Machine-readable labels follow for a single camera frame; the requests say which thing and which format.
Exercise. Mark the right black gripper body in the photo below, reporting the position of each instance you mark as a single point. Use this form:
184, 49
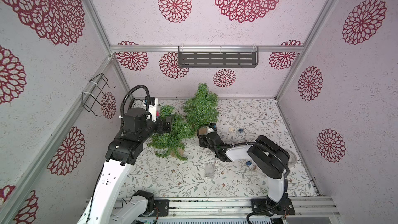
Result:
204, 137

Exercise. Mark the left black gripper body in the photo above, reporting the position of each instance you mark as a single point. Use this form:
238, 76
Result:
158, 127

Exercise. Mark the green christmas tree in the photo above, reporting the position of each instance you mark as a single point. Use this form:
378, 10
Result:
172, 143
202, 108

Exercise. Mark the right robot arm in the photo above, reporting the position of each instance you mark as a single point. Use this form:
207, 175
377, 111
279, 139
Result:
270, 159

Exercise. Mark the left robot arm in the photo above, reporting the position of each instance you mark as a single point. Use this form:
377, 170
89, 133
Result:
137, 126

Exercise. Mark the clear plastic battery box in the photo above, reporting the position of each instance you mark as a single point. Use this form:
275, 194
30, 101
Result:
209, 170

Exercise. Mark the clear tape roll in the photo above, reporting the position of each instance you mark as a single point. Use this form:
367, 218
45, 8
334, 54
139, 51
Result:
292, 158

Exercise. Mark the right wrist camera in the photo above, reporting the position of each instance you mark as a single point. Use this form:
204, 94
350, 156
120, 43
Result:
213, 126

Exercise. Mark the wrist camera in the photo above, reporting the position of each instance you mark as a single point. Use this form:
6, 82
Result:
152, 107
213, 126

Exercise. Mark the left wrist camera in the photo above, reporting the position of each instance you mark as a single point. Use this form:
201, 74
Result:
152, 107

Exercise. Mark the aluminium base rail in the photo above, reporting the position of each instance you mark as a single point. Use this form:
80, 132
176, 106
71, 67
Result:
217, 207

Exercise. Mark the black wire wall rack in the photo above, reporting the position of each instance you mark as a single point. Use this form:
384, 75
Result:
90, 98

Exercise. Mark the grey wall shelf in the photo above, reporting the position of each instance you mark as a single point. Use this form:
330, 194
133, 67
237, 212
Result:
218, 59

